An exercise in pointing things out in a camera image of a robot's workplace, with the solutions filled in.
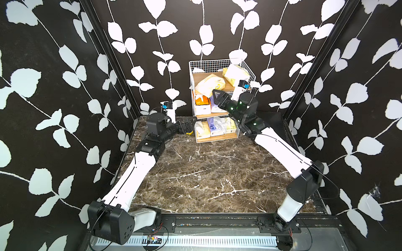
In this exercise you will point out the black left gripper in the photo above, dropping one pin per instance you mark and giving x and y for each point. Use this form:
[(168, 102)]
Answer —
[(188, 128)]

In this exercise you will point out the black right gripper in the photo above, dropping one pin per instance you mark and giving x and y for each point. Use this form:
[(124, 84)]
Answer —
[(225, 97)]

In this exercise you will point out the pale yellow tissue pack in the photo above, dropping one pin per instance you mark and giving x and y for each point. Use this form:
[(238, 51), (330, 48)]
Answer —
[(210, 83)]

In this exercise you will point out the orange tissue pack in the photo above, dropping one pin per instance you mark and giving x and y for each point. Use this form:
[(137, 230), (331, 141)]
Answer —
[(202, 105)]

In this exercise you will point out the yellow green tissue pack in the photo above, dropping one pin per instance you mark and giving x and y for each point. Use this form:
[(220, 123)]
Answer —
[(234, 74), (230, 125)]

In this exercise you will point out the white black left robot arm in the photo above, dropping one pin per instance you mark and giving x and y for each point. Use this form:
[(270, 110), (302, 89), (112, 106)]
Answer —
[(110, 218)]

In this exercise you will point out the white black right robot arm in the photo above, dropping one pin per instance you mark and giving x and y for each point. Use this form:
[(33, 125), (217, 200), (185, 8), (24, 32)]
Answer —
[(306, 173)]

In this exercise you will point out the purple cartoon tissue pack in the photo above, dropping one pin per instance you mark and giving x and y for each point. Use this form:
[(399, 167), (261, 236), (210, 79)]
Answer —
[(214, 107)]

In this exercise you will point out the beige tissue pack bottom shelf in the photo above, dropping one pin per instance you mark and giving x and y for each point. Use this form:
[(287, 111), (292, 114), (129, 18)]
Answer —
[(202, 130)]

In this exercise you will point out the yellow green tissue pack bottom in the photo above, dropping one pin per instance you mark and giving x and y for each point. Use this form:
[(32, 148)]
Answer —
[(230, 125)]

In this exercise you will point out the purple white tissue pack bottom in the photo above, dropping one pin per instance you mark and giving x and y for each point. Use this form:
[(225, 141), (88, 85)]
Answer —
[(217, 126)]

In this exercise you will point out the small circuit board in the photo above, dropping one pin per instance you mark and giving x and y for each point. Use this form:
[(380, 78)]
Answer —
[(154, 240)]

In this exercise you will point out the white wire wooden shelf rack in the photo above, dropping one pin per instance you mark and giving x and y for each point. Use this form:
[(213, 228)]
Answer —
[(199, 70)]

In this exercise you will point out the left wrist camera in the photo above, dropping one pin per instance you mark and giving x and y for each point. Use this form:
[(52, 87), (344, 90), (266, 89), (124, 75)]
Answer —
[(168, 107)]

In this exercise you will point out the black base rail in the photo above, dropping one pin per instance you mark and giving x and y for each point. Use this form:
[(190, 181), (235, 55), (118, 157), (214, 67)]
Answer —
[(264, 222)]

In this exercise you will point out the white slotted cable duct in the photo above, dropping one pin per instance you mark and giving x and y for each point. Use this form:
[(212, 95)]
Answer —
[(207, 241)]

